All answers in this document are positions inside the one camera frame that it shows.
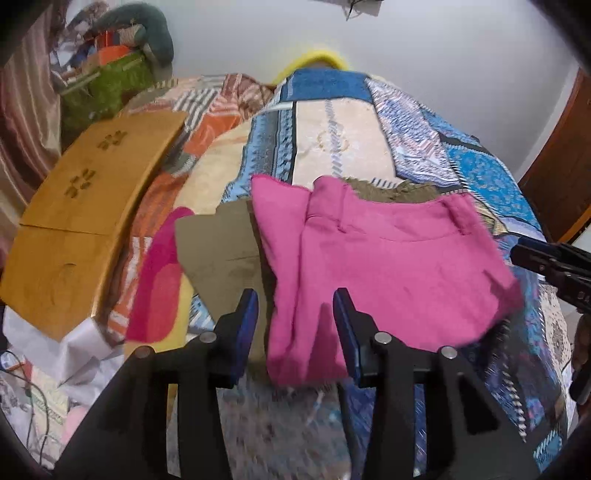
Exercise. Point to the striped brown curtain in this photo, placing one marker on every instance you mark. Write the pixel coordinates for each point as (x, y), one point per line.
(30, 124)

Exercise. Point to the wooden headboard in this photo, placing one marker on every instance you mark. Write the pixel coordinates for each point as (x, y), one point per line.
(58, 271)

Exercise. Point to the pink pants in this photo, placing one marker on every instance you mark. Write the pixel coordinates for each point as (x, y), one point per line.
(430, 273)

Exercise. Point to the brown wooden door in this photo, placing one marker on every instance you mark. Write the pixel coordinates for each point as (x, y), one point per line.
(557, 185)

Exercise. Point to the olive green pants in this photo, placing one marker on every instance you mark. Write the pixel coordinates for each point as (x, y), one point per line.
(221, 258)

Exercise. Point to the white crumpled cloth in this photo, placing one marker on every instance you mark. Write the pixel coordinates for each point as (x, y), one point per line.
(68, 373)

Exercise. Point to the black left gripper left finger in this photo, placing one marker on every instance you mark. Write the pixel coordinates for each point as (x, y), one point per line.
(123, 435)

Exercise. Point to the pink and yellow cloth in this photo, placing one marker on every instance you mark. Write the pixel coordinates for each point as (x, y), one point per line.
(160, 311)

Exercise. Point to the green cloth bag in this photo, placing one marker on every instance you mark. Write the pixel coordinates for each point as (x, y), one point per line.
(102, 94)

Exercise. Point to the yellow pillow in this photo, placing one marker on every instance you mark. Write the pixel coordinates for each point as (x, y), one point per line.
(315, 57)

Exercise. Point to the dark green pillow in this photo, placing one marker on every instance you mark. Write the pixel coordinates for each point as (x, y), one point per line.
(139, 25)

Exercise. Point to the orange striped patchwork blanket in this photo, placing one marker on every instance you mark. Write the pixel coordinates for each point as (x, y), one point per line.
(213, 104)

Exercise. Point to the blue patchwork bedspread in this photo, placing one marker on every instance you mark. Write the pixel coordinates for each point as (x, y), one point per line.
(369, 132)

